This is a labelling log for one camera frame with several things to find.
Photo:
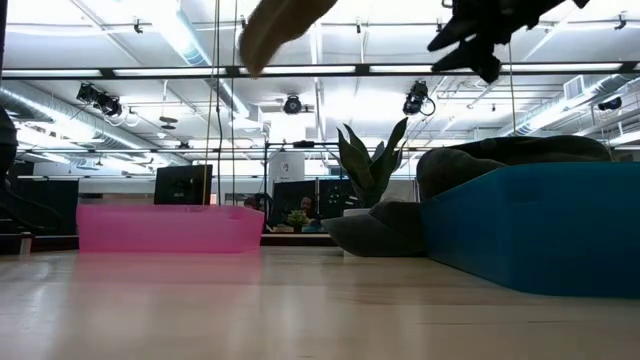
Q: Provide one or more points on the black office monitor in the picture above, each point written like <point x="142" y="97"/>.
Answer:
<point x="182" y="185"/>

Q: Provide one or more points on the black ceiling spotlight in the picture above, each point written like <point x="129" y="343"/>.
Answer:
<point x="102" y="101"/>
<point x="611" y="103"/>
<point x="292" y="105"/>
<point x="415" y="100"/>

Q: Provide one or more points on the small green desk plant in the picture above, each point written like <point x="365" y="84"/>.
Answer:
<point x="297" y="219"/>

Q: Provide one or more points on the person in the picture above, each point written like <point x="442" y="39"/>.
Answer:
<point x="307" y="206"/>
<point x="252" y="202"/>

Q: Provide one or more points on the green snake plant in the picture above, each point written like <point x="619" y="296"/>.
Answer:
<point x="370" y="170"/>

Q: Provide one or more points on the dark grey towel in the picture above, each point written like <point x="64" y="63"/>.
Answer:
<point x="365" y="237"/>

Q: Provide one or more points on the dark grey cap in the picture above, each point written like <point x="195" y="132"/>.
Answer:
<point x="445" y="170"/>
<point x="550" y="149"/>

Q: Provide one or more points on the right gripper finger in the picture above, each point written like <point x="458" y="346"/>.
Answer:
<point x="475" y="57"/>
<point x="457" y="34"/>

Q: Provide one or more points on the tan cap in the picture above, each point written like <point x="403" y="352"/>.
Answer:
<point x="275" y="25"/>

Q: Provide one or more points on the dark double monitor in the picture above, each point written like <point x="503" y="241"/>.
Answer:
<point x="330" y="197"/>

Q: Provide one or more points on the blue plastic tray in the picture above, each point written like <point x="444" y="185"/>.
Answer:
<point x="540" y="230"/>

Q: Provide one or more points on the pink plastic tray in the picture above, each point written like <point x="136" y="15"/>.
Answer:
<point x="170" y="230"/>

